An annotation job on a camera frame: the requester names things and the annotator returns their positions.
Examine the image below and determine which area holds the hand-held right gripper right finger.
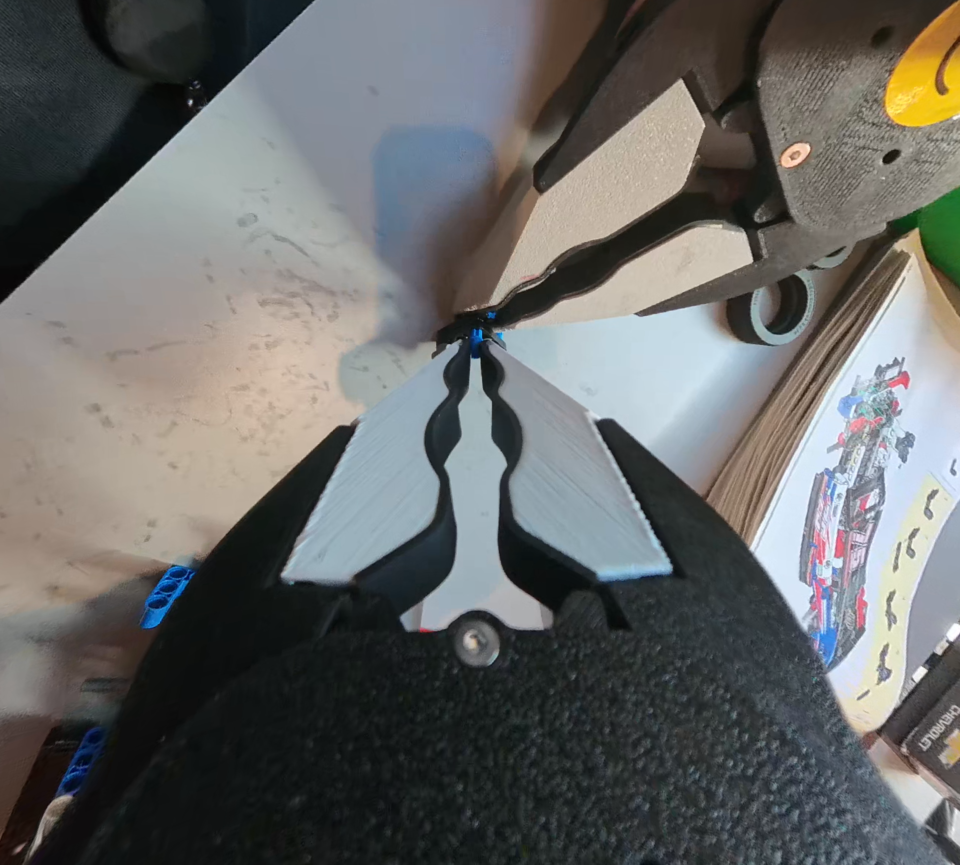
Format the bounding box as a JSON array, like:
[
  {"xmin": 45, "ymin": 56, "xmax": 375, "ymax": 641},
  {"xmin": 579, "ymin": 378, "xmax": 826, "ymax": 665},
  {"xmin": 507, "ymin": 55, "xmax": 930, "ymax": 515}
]
[{"xmin": 480, "ymin": 342, "xmax": 675, "ymax": 632}]

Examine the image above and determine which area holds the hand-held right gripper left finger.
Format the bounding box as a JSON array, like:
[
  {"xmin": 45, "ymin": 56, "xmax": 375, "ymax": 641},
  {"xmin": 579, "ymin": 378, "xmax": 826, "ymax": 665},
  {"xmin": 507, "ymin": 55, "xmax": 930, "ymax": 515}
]
[{"xmin": 279, "ymin": 342, "xmax": 471, "ymax": 632}]

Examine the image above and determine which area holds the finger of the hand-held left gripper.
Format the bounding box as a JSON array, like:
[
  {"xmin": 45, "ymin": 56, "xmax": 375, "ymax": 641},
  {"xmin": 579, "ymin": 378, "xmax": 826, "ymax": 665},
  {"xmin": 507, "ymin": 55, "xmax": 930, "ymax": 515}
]
[
  {"xmin": 450, "ymin": 79, "xmax": 710, "ymax": 319},
  {"xmin": 491, "ymin": 201, "xmax": 762, "ymax": 331}
]

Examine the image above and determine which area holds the black brick piece with pins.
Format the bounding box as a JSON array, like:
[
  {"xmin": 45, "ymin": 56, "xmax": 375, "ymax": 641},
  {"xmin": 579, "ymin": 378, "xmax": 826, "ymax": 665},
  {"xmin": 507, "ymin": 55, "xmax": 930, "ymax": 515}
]
[{"xmin": 438, "ymin": 310, "xmax": 508, "ymax": 361}]

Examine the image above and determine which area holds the grey desk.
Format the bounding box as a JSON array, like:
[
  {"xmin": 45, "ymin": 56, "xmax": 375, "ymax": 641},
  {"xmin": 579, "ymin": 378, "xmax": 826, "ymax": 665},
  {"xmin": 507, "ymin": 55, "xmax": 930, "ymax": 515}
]
[{"xmin": 0, "ymin": 0, "xmax": 950, "ymax": 865}]

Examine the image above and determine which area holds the green box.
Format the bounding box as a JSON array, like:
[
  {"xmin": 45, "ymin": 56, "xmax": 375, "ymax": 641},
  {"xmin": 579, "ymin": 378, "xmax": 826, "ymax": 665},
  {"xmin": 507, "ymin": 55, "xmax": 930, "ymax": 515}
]
[{"xmin": 911, "ymin": 186, "xmax": 960, "ymax": 285}]

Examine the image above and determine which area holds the brick car assembly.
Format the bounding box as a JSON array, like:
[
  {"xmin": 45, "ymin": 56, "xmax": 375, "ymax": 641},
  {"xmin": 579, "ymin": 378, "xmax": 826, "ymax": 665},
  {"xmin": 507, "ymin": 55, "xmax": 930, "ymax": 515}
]
[{"xmin": 30, "ymin": 563, "xmax": 198, "ymax": 865}]

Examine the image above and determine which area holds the open instruction booklet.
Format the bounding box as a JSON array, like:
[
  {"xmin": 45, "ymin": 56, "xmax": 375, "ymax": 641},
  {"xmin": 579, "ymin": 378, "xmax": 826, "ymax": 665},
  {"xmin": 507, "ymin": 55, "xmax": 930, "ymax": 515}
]
[{"xmin": 705, "ymin": 235, "xmax": 960, "ymax": 735}]

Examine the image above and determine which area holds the black toy car box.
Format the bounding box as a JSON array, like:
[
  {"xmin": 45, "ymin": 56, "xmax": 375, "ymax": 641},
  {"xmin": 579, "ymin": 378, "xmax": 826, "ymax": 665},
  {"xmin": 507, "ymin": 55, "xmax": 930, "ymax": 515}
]
[{"xmin": 876, "ymin": 621, "xmax": 960, "ymax": 780}]

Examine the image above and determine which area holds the black badge reel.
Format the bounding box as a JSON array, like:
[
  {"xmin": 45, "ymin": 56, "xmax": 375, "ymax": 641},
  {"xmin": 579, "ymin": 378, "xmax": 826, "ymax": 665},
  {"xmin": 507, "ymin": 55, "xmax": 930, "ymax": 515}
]
[{"xmin": 103, "ymin": 0, "xmax": 211, "ymax": 109}]

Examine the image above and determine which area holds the person's dark clothing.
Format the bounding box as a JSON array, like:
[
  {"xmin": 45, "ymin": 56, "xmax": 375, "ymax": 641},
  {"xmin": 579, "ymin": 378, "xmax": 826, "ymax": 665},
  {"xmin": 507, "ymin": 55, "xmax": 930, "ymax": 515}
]
[{"xmin": 0, "ymin": 0, "xmax": 410, "ymax": 300}]

